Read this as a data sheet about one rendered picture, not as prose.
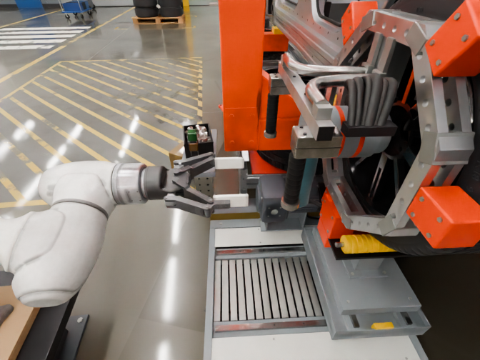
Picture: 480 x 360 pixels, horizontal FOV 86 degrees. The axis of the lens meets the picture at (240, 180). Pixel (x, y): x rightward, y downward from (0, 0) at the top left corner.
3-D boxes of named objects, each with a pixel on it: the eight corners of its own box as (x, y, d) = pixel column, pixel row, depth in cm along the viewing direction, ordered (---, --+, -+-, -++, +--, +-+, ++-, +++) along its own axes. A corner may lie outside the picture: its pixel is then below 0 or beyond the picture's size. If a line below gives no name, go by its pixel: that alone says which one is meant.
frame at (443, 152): (391, 275, 67) (550, 43, 33) (367, 276, 67) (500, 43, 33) (326, 157, 109) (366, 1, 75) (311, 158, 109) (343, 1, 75)
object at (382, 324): (421, 336, 101) (433, 325, 95) (331, 341, 100) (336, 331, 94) (366, 234, 140) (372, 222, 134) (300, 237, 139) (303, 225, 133)
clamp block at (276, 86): (299, 94, 78) (302, 76, 75) (269, 95, 78) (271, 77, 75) (296, 88, 82) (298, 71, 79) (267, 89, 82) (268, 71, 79)
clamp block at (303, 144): (338, 158, 52) (345, 134, 49) (293, 159, 52) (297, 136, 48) (330, 145, 56) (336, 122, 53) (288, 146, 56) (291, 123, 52)
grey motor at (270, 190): (336, 241, 137) (354, 191, 115) (256, 243, 135) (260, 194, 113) (325, 215, 151) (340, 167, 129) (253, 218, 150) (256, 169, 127)
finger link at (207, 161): (178, 188, 58) (175, 185, 59) (217, 168, 64) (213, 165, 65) (176, 174, 56) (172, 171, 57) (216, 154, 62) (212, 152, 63)
